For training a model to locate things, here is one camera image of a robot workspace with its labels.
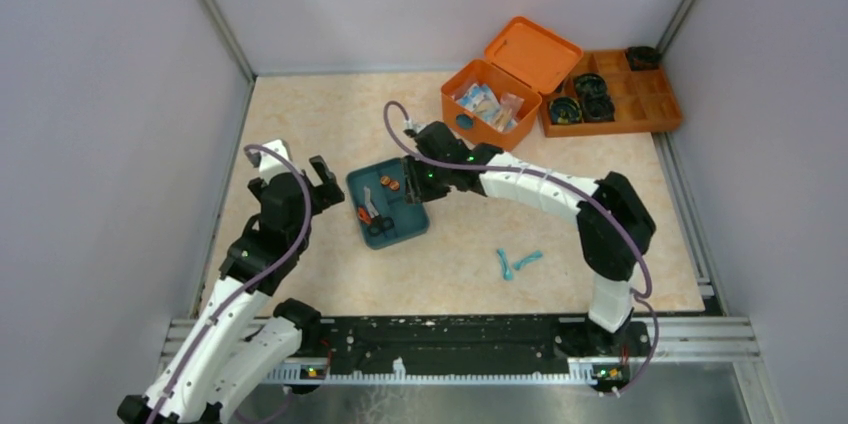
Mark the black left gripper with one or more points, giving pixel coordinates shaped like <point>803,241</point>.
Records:
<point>291,181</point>

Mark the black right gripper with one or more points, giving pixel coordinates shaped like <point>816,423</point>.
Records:
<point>411,173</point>

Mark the orange small scissors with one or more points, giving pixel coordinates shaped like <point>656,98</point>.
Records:
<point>363,215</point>

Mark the teal divided tray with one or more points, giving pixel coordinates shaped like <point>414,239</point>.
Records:
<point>411,220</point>

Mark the black handled scissors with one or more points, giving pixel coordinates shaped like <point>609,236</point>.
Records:
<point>377,223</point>

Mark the blue white packet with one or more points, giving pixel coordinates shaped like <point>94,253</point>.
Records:
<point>482,102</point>

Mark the orange medicine box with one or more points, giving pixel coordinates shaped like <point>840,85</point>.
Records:
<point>526,60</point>

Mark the teal clip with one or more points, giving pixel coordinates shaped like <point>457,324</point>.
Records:
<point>506,269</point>
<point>523,262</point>

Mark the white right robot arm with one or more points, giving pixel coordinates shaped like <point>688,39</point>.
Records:
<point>614,226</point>

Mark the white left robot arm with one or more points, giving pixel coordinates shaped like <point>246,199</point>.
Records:
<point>215,368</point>

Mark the black tape roll left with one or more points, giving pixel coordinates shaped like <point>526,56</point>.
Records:
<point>565,110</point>

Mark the black tape roll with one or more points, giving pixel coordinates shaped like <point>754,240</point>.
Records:
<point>597,109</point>
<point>565,110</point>
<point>589,85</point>

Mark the black tape roll right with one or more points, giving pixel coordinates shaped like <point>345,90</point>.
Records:
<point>597,109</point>

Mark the black tape roll upper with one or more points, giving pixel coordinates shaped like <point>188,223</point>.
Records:
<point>589,85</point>

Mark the orange compartment tray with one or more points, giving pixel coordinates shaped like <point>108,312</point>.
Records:
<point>644,101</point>

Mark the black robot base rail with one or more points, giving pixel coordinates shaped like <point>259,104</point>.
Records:
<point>470,346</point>

